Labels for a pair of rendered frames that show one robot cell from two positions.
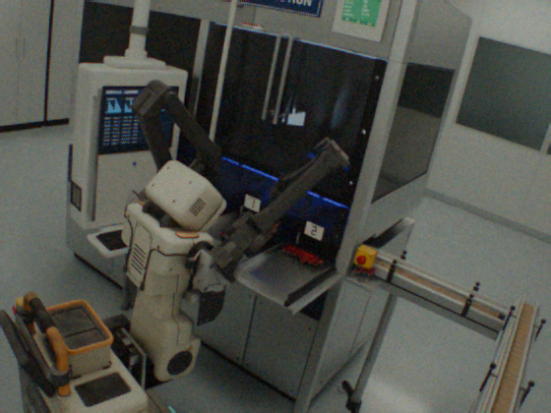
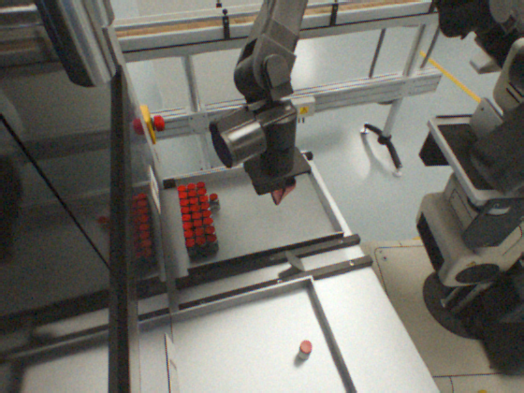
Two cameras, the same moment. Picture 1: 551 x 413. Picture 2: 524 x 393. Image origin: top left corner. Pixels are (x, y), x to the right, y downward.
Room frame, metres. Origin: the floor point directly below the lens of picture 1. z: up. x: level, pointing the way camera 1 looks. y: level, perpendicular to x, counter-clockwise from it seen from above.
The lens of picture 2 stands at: (2.09, 0.27, 1.51)
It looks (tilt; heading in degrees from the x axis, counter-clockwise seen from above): 50 degrees down; 224
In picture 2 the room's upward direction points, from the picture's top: straight up
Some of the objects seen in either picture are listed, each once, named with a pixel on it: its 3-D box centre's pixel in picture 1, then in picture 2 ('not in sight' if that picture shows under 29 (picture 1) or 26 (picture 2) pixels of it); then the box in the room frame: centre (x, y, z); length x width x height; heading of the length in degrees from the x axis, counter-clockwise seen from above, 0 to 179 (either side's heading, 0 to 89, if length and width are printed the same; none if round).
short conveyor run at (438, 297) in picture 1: (431, 286); not in sight; (1.80, -0.74, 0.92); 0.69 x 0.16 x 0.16; 60
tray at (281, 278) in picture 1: (283, 269); (254, 208); (1.75, -0.10, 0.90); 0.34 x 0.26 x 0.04; 149
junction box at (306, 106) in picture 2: not in sight; (302, 108); (0.89, -0.62, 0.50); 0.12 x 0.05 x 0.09; 150
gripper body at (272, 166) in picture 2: not in sight; (277, 155); (1.78, 0.00, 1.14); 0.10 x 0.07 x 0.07; 156
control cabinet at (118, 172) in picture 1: (126, 141); not in sight; (2.12, 0.74, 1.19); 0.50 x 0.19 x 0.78; 140
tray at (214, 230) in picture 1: (236, 231); (242, 374); (2.01, 0.14, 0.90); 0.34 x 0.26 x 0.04; 150
